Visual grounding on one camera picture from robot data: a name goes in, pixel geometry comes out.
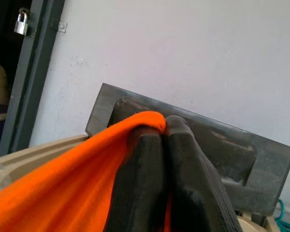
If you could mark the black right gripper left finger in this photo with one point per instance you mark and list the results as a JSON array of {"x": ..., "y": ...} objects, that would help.
[{"x": 137, "y": 183}]

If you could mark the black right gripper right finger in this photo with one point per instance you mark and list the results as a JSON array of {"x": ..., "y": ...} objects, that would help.
[{"x": 195, "y": 183}]

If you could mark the orange cloth garment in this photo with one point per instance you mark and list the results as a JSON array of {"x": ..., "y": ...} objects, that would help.
[{"x": 62, "y": 183}]

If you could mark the dark grey washer lid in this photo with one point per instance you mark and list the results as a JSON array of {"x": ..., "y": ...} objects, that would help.
[{"x": 232, "y": 154}]

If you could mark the metal hasp plate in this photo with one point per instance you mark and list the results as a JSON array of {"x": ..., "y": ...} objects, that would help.
[{"x": 62, "y": 26}]

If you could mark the silver padlock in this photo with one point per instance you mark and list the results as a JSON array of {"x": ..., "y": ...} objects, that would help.
[{"x": 21, "y": 23}]

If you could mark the dark grey door frame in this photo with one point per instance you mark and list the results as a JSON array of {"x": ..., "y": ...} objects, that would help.
[{"x": 29, "y": 79}]

